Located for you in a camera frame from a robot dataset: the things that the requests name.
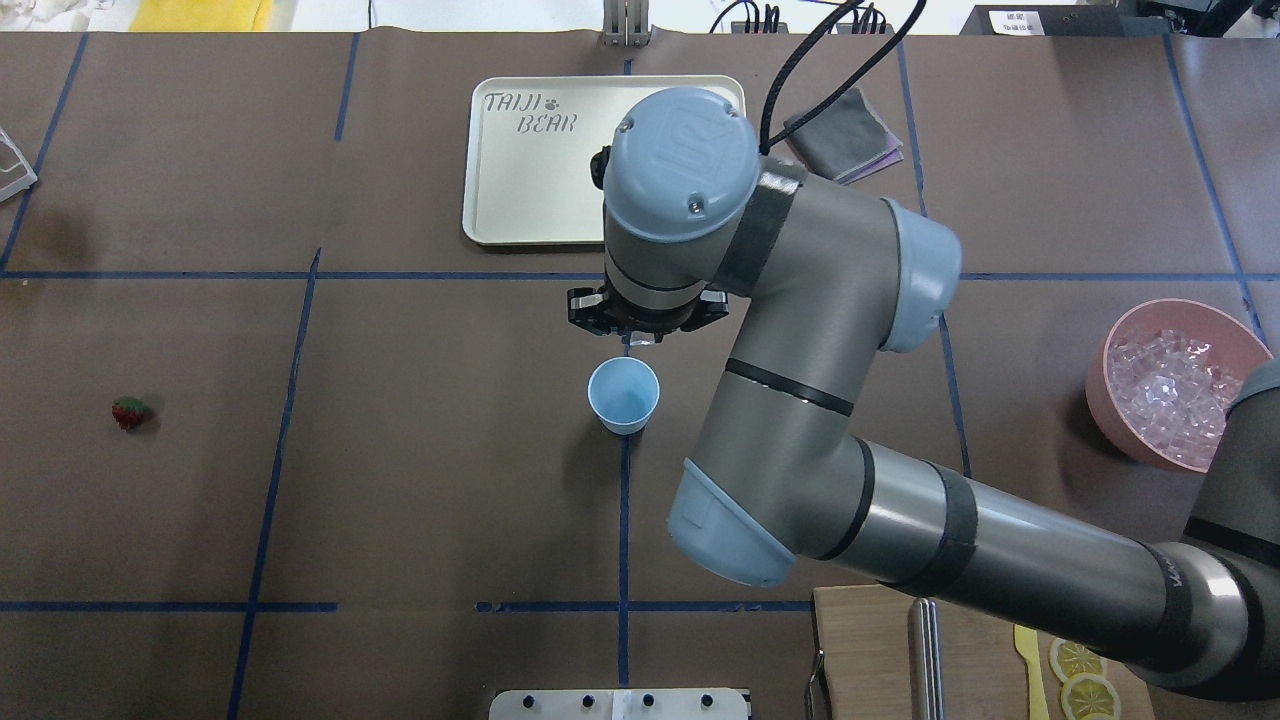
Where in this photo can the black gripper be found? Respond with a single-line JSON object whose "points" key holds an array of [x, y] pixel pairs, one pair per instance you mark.
{"points": [[590, 309]]}

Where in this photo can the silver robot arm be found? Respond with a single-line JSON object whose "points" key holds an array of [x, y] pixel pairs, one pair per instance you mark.
{"points": [[834, 276]]}

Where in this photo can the light blue plastic cup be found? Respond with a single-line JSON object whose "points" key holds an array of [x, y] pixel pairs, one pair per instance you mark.
{"points": [[623, 393]]}

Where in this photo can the clear ice cubes pile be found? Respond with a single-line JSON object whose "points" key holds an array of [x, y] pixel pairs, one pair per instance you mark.
{"points": [[1171, 393]]}

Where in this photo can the cream bear tray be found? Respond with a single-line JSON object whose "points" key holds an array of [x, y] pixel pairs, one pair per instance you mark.
{"points": [[530, 142]]}

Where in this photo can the grey folded cloth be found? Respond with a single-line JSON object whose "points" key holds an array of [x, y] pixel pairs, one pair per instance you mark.
{"points": [[848, 141]]}

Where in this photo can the wooden cutting board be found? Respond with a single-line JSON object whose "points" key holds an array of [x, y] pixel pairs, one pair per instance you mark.
{"points": [[863, 633]]}

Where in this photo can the red strawberry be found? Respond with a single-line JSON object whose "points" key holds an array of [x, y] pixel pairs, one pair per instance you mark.
{"points": [[130, 413]]}

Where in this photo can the black box with label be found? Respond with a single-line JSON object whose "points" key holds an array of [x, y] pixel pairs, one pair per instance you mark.
{"points": [[1027, 20]]}

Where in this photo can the yellow cloth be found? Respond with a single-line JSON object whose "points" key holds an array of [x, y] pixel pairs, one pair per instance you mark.
{"points": [[202, 16]]}

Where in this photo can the yellow plastic knife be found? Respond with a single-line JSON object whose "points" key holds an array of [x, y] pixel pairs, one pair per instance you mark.
{"points": [[1026, 644]]}

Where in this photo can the pink bowl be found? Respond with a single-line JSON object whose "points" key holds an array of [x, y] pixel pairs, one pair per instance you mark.
{"points": [[1235, 346]]}

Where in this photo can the lemon slices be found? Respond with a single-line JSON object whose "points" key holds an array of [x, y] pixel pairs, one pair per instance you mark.
{"points": [[1085, 690]]}

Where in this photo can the aluminium frame post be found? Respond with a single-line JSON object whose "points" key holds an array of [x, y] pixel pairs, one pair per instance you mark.
{"points": [[626, 23]]}

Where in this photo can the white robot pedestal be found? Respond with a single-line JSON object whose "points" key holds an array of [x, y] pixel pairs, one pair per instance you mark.
{"points": [[622, 703]]}

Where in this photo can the white wire cup rack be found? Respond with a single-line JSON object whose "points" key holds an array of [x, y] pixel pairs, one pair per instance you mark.
{"points": [[17, 172]]}

